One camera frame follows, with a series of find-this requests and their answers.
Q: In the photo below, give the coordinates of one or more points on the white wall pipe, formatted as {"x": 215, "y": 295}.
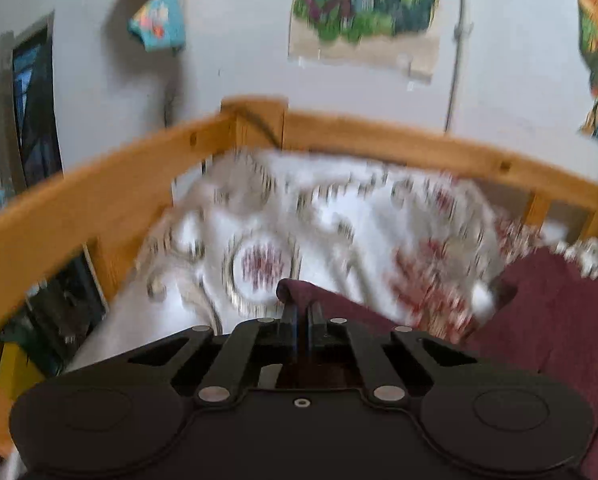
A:
{"x": 458, "y": 50}

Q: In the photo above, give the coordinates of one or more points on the dark window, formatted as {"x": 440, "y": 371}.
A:
{"x": 36, "y": 110}

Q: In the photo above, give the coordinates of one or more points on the wooden bed frame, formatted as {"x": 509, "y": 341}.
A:
{"x": 79, "y": 200}

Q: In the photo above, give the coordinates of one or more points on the blue cartoon wall poster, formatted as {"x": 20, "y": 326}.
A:
{"x": 154, "y": 5}

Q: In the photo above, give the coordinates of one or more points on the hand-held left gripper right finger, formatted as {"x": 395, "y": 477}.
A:
{"x": 313, "y": 330}

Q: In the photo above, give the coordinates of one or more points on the maroon small garment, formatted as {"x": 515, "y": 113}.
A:
{"x": 554, "y": 320}

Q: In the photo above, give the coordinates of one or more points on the cartoon figure green wall poster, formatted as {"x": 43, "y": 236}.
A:
{"x": 364, "y": 5}

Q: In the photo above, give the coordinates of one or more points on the yellow object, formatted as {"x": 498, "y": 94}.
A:
{"x": 11, "y": 370}

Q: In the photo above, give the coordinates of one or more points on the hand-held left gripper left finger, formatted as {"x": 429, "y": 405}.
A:
{"x": 291, "y": 330}

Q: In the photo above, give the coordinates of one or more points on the white floral printed blanket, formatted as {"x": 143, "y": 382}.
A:
{"x": 329, "y": 220}

